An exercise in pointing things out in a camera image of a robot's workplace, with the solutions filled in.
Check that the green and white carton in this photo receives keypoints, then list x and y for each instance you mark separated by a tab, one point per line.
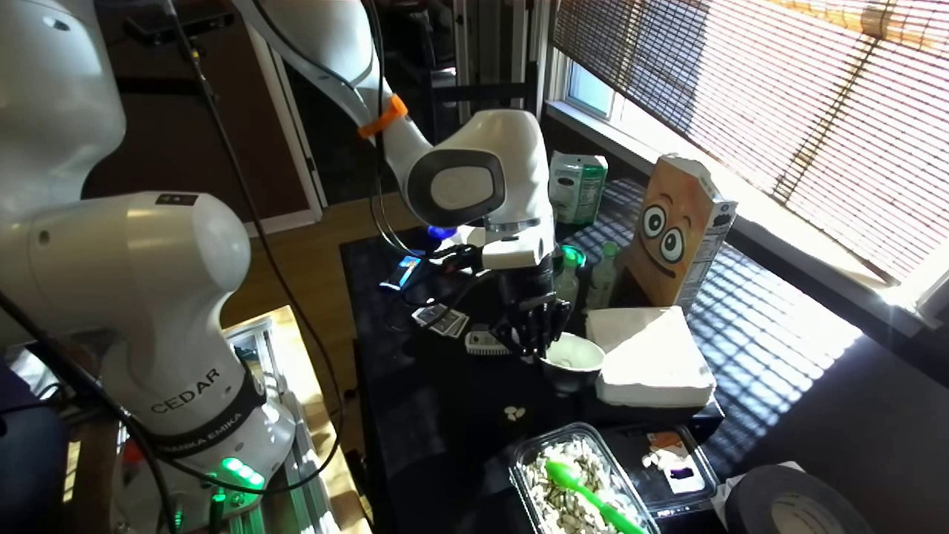
580	189

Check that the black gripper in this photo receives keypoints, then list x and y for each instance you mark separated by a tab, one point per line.
530	308

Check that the small printed card packet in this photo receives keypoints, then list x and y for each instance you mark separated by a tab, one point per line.
675	464

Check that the black bowl with white inside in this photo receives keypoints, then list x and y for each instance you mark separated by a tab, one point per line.
577	355

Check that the robot mounting stand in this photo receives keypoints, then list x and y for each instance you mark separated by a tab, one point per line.
298	387

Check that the large window blind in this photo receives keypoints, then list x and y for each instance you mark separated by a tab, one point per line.
771	100

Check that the blue snack packet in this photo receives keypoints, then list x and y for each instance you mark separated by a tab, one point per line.
404	272

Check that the brown smiley face cereal box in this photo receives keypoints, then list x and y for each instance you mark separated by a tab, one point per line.
682	234

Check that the small white bean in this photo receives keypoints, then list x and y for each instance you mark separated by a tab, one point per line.
521	415
507	412

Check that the green capped white bottle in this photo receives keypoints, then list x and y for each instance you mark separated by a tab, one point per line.
568	274
602	277

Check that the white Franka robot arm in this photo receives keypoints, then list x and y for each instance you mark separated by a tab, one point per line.
119	269

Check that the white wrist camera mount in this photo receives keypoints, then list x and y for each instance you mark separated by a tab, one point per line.
513	258

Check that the transparent plastic bowl with food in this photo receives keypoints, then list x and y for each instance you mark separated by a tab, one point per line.
568	480

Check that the green plastic spoon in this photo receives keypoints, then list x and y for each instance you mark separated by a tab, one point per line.
595	498

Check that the blue round lid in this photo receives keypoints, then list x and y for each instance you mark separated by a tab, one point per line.
439	234

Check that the white styrofoam box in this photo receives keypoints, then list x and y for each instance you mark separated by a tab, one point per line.
654	360

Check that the grey duct tape roll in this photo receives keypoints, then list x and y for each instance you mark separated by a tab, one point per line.
761	493

